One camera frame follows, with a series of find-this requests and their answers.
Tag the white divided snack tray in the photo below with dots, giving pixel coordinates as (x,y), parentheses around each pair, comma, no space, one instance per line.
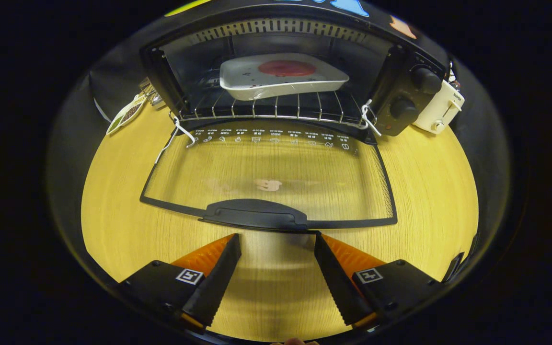
(125,115)

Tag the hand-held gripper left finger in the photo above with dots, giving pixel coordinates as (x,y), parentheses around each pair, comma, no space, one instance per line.
(213,287)

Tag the white square plate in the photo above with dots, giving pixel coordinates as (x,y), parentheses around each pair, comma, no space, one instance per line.
(242,79)

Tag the pink ham slice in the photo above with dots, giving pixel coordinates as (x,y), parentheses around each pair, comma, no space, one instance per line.
(288,68)

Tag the black toaster oven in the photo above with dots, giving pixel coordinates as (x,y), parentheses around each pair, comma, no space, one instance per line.
(396,86)

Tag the white pop-up toaster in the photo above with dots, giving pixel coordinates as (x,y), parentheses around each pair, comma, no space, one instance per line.
(441,108)

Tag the dark chair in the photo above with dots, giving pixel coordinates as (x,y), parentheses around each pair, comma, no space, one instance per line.
(453,268)

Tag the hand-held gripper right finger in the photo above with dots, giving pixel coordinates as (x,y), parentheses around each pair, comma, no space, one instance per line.
(338,287)

